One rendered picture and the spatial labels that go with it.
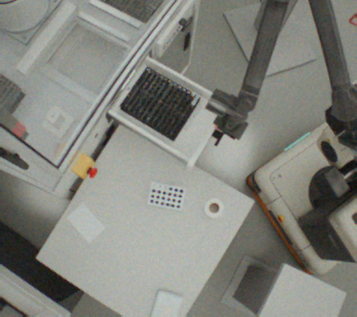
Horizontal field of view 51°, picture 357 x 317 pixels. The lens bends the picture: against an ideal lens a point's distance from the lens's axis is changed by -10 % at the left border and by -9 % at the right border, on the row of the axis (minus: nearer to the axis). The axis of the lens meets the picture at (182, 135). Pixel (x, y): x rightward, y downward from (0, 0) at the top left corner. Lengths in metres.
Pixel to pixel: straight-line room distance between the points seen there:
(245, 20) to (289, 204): 1.21
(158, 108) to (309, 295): 0.89
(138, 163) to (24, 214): 1.05
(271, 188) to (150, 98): 0.88
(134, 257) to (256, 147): 1.15
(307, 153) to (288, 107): 0.45
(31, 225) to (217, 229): 1.22
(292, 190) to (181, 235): 0.79
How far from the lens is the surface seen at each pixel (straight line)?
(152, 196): 1.48
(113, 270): 1.49
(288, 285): 1.56
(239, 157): 2.32
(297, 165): 2.10
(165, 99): 1.44
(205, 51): 2.51
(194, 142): 1.44
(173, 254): 1.48
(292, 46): 2.62
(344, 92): 1.11
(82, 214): 1.49
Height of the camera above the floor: 2.24
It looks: 75 degrees down
